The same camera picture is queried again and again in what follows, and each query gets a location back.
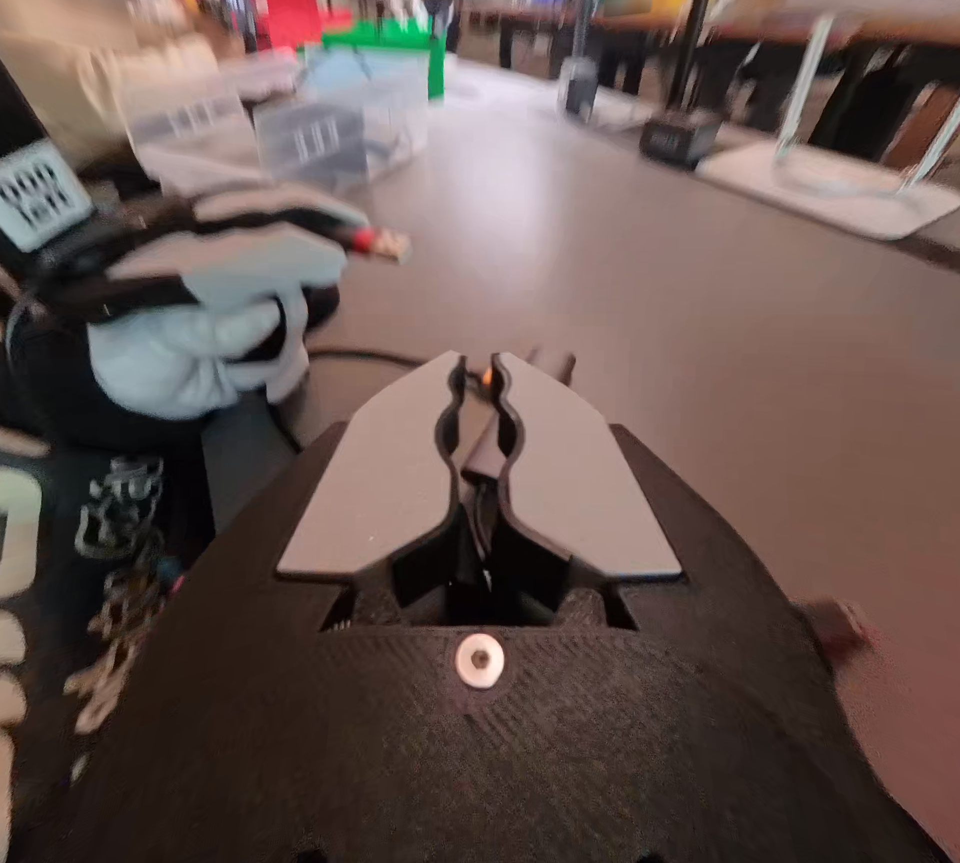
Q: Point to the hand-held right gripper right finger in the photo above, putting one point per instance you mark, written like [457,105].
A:
[585,488]

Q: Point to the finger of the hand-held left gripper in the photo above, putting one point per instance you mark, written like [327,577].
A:
[247,263]
[277,209]

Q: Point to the red plastic bin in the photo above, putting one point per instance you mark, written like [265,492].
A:
[292,15]

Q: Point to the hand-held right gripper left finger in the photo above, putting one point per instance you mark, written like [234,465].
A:
[375,488]

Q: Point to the grey usb hub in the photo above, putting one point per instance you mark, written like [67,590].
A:
[487,443]

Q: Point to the person's black printed shirt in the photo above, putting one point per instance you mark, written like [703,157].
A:
[45,578]

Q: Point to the green plastic bin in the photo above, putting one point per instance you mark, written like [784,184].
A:
[382,42]

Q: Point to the white plastic bin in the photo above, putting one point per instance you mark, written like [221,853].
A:
[337,128]

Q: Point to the dark grey small box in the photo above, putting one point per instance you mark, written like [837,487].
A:
[679,139]

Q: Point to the person's left forearm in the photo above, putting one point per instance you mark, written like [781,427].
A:
[45,390]

